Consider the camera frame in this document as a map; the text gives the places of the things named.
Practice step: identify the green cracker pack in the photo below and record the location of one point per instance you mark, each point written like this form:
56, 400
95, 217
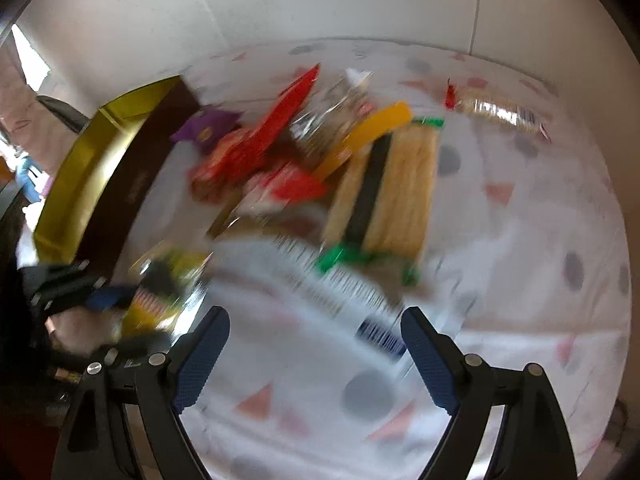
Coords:
382, 208

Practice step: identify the yellow green snack packet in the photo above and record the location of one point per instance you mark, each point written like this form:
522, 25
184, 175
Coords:
170, 291

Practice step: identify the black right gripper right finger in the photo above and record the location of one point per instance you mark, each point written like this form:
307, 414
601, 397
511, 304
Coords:
533, 441

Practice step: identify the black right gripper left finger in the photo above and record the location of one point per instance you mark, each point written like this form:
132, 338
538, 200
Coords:
95, 442

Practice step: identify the white barcode snack pack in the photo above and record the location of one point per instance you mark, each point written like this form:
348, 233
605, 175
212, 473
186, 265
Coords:
356, 306

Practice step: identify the white patterned tablecloth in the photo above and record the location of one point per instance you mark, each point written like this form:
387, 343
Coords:
526, 261

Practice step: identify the red white wafer packet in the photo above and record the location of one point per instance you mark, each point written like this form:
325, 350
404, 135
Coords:
271, 191

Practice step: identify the long cracker sleeve red ends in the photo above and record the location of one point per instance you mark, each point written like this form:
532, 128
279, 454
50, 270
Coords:
479, 102

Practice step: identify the purple snack packet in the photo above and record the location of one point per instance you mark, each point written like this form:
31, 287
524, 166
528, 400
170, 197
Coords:
207, 127

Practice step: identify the orange clear cookie bag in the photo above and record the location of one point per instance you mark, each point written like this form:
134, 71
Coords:
339, 120

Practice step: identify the red brown snack bar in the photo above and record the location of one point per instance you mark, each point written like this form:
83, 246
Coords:
215, 167

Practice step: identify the gold metal tin tray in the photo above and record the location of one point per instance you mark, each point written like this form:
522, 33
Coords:
101, 185

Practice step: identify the large red snack bag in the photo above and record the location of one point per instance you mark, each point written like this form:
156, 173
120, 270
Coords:
249, 154

